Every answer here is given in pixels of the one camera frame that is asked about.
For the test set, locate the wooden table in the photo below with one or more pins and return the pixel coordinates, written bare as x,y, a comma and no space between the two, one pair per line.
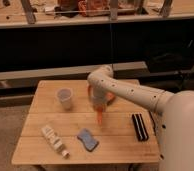
63,128

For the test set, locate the blue sponge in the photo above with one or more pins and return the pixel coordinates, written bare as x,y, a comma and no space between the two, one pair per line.
89,142

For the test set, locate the black striped brush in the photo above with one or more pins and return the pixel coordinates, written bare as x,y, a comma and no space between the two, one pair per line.
141,131

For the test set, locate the orange bowl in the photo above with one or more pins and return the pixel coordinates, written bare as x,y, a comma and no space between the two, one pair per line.
110,97

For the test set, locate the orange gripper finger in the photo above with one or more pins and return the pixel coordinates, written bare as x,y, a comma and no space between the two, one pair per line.
89,91

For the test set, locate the orange pepper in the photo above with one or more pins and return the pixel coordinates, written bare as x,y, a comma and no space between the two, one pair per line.
99,111

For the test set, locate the metal shelf frame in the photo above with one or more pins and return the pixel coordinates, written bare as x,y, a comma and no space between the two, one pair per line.
34,13

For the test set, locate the black bag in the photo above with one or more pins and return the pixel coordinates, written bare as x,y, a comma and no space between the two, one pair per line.
169,56

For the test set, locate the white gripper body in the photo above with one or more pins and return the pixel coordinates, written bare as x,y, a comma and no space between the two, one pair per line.
98,96

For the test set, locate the white plastic bottle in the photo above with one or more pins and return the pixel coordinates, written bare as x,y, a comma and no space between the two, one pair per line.
54,141

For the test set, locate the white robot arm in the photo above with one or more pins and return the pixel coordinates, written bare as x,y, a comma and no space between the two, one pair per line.
177,110

